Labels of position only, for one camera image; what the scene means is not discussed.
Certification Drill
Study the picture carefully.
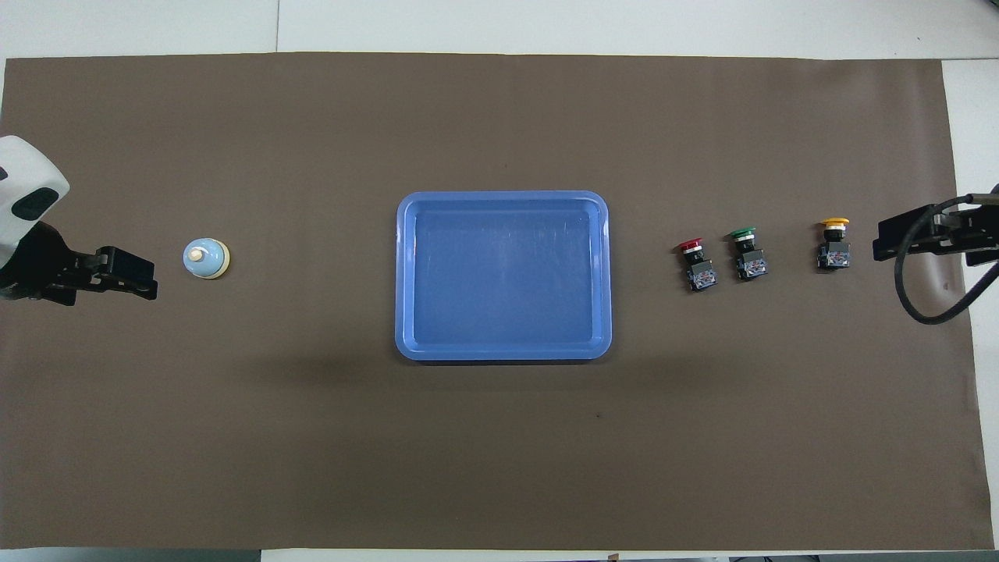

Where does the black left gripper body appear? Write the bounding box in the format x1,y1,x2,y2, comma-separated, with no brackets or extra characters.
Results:
0,221,106,307

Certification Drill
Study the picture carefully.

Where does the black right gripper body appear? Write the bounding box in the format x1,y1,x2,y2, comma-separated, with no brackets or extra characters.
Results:
930,199,999,268

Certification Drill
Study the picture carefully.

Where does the yellow mushroom push button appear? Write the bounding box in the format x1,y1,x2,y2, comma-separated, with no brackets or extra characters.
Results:
816,217,851,272

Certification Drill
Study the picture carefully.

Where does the light blue service bell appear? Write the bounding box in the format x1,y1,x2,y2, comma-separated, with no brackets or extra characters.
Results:
183,237,231,280

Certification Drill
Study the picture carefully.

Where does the green mushroom push button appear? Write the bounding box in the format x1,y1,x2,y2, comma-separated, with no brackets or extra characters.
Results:
727,226,770,283

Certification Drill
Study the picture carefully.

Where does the red mushroom push button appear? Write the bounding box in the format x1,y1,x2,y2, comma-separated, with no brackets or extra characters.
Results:
674,237,719,293

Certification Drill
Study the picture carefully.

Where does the blue plastic tray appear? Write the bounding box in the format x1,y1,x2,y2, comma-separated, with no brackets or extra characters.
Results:
395,190,613,361

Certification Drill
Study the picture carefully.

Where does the brown table mat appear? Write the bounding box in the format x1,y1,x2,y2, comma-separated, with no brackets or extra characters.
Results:
0,52,986,551

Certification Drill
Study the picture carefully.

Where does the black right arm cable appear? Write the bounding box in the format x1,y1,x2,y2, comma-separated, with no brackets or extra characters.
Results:
894,194,999,325

